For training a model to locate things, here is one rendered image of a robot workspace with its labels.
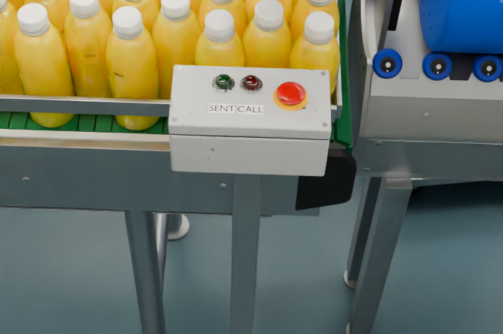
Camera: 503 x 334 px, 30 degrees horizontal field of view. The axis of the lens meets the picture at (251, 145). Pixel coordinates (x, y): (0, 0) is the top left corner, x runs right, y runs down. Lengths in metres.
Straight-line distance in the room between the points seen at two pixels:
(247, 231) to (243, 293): 0.20
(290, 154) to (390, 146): 0.38
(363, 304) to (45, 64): 1.02
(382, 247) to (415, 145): 0.38
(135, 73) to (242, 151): 0.21
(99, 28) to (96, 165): 0.22
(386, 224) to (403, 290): 0.54
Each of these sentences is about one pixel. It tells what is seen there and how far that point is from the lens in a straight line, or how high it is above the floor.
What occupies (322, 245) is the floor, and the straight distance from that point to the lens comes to 2.35.
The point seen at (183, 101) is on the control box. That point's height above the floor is 1.10.
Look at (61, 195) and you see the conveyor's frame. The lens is 1.51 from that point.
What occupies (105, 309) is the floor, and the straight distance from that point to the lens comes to 2.26.
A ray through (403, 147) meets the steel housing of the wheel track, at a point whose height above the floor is 0.79.
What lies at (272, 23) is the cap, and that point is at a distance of 1.27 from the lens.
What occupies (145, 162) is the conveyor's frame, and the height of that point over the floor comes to 0.87.
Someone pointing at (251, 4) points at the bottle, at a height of 1.06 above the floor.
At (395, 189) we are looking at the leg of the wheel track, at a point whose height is 0.62.
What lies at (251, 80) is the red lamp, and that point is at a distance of 1.18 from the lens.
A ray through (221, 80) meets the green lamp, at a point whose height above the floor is 1.11.
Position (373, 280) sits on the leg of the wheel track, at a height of 0.29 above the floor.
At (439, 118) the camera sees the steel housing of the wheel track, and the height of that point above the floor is 0.87.
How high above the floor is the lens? 2.00
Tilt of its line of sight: 53 degrees down
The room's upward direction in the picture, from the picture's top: 2 degrees clockwise
